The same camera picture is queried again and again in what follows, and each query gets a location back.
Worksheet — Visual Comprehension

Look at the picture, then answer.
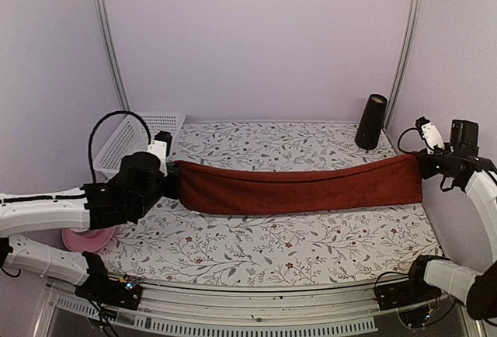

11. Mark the left aluminium frame post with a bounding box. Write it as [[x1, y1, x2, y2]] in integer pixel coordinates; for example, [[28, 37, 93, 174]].
[[93, 0, 130, 110]]

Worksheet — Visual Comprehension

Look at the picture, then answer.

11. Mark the white plastic basket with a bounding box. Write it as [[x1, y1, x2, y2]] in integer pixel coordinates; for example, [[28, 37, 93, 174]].
[[93, 112, 186, 179]]

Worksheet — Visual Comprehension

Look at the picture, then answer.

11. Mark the dark red towel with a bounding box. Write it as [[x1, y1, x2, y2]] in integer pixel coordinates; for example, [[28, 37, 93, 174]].
[[179, 156, 422, 216]]

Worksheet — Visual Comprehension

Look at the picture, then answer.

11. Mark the front aluminium rail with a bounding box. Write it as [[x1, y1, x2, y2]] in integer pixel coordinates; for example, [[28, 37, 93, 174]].
[[33, 274, 489, 336]]

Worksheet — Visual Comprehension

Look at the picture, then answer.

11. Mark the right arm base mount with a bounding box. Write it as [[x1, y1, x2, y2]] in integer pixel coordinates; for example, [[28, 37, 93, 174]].
[[374, 271, 442, 311]]

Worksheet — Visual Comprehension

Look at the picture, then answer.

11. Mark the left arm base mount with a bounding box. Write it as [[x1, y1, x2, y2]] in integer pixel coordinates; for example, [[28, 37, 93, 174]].
[[75, 275, 143, 311]]

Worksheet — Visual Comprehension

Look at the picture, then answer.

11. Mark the right aluminium frame post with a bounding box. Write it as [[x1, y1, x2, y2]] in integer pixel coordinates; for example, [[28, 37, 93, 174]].
[[384, 0, 422, 133]]

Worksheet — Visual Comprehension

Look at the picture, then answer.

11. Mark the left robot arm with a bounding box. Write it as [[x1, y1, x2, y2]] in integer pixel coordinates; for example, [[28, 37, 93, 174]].
[[1, 152, 180, 301]]

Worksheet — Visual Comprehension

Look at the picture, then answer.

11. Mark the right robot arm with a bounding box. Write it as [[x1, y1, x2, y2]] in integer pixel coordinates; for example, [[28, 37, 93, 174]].
[[401, 116, 496, 325]]

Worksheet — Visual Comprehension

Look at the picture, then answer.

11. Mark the floral tablecloth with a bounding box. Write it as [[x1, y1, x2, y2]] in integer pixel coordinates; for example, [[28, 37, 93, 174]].
[[100, 122, 442, 287]]

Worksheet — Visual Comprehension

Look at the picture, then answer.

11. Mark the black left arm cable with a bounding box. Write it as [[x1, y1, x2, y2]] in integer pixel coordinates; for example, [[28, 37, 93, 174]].
[[87, 109, 153, 185]]

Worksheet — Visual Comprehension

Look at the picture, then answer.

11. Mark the pink plate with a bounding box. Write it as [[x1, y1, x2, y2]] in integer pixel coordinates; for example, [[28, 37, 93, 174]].
[[61, 228, 115, 252]]

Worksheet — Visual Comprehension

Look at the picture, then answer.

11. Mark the black cylinder cup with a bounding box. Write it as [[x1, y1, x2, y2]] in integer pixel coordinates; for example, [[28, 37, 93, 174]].
[[355, 94, 388, 151]]

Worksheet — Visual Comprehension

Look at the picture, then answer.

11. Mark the aluminium frame post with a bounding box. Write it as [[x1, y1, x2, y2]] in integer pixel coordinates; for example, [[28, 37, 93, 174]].
[[384, 0, 422, 133], [93, 0, 130, 110]]

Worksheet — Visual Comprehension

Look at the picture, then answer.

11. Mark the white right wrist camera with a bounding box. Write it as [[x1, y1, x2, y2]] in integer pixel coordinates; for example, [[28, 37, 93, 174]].
[[415, 116, 445, 155]]

